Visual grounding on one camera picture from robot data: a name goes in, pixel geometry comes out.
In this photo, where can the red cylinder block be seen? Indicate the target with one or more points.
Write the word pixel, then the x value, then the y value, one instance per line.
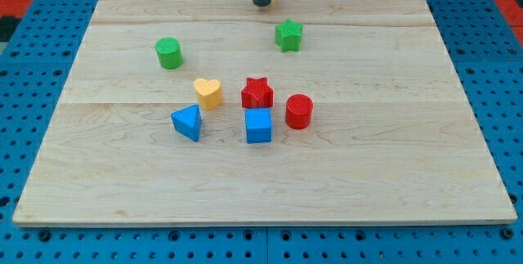
pixel 298 112

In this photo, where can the red star block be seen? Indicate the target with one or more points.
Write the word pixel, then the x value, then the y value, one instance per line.
pixel 257 94

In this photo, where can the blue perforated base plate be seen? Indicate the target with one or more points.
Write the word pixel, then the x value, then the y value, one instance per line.
pixel 34 67

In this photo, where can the blue triangle block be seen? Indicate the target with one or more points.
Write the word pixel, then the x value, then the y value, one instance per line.
pixel 188 122

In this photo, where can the blue cube block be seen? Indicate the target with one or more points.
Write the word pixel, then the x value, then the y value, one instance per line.
pixel 258 125

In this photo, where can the wooden board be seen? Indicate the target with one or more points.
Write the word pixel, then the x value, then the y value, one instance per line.
pixel 392 141

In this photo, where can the green star block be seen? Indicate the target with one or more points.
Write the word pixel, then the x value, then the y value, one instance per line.
pixel 288 35

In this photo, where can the green cylinder block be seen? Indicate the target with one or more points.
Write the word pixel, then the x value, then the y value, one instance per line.
pixel 168 51

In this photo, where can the yellow heart block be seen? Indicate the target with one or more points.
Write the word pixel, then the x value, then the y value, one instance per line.
pixel 208 92

